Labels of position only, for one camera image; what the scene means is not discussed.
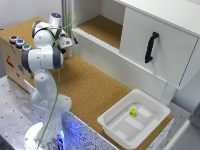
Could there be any black door handle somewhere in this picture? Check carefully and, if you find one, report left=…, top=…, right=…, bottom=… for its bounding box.
left=144, top=31, right=160, bottom=64

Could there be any blue button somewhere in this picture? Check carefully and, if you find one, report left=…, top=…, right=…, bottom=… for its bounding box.
left=15, top=38, right=26, bottom=49

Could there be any green button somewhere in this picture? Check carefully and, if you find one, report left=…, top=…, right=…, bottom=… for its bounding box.
left=21, top=43, right=33, bottom=53

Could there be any black drawer handle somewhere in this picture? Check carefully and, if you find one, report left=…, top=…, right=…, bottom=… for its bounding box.
left=72, top=35, right=79, bottom=46

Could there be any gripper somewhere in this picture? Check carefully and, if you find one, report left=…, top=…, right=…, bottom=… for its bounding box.
left=57, top=33, right=74, bottom=50

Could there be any white cabinet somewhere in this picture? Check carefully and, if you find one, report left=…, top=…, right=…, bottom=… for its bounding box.
left=61, top=0, right=200, bottom=108

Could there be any red button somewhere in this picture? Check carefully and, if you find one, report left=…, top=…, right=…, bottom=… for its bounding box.
left=8, top=34, right=19, bottom=45

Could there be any white plastic box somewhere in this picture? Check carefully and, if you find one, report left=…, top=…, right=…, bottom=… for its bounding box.
left=96, top=88, right=172, bottom=150

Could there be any white sliding door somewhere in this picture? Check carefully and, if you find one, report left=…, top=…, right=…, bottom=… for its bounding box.
left=118, top=6, right=200, bottom=89

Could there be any yellow block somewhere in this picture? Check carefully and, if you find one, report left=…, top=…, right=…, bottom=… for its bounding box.
left=129, top=107, right=138, bottom=117

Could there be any green cable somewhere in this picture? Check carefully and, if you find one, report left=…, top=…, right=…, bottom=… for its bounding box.
left=35, top=11, right=78, bottom=150

